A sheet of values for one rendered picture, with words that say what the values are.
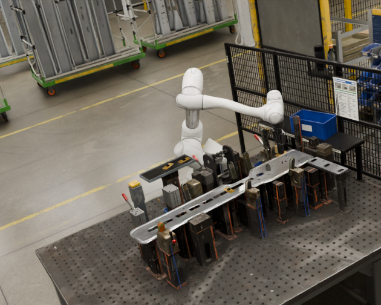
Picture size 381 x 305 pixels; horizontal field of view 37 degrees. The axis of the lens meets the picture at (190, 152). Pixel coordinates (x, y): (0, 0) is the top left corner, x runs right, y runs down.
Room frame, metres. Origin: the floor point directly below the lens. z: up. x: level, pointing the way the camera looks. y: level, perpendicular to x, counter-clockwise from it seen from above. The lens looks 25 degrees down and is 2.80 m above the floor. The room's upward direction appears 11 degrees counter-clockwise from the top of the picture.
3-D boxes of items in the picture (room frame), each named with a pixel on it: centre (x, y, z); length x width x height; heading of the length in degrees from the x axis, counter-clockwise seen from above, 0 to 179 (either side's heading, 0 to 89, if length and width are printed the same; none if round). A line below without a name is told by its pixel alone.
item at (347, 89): (3.65, -1.13, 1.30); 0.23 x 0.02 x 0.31; 29
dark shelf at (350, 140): (3.86, -0.88, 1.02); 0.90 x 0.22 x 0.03; 29
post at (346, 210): (3.21, -0.92, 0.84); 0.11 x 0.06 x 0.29; 29
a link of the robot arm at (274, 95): (3.46, -0.60, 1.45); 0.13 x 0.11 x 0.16; 168
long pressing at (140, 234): (3.23, -0.18, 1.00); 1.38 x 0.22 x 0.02; 119
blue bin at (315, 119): (3.79, -0.92, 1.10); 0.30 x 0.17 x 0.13; 39
